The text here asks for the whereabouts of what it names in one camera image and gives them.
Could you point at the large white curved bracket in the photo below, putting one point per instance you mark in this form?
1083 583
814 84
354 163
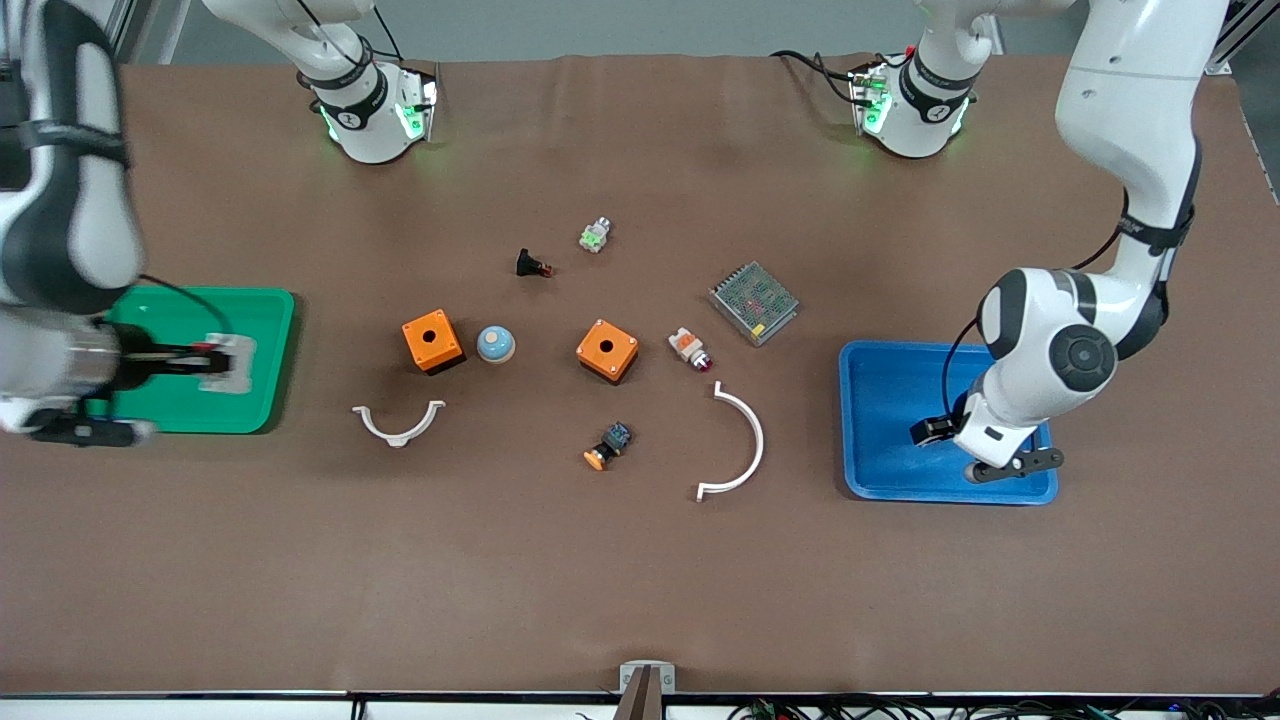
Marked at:
755 440

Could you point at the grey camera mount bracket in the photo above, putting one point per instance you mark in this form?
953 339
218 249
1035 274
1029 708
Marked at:
647 680

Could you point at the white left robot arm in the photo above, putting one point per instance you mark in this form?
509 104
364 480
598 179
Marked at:
1130 150

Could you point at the orange pushbutton with blue block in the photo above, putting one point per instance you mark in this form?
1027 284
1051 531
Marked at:
610 444

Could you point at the green-lit base module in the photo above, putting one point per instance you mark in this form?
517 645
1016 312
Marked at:
418 105
870 100

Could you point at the orange button box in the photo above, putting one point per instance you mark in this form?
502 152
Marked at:
430 340
606 350

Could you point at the black small switch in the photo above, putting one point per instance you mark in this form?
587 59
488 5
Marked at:
528 264

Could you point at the small white curved bracket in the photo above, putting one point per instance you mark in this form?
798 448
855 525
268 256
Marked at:
398 436

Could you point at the green plastic tray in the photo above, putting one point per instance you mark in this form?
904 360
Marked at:
250 320

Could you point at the blue white dome capacitor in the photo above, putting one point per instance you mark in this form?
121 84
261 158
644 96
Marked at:
495 344

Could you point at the white orange red pilot light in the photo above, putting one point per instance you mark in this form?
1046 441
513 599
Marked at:
686 345

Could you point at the aluminium frame profile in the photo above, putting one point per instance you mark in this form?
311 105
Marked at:
122 25
1240 30

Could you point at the metal mesh power supply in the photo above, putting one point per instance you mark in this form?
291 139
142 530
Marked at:
753 302

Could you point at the white red circuit breaker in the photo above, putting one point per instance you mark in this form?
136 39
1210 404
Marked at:
234 362

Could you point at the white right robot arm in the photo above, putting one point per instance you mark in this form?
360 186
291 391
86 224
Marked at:
70 200

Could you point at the green white contact block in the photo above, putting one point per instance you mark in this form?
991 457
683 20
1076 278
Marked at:
595 236

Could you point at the blue plastic tray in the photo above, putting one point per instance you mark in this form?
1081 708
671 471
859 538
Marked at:
900 420

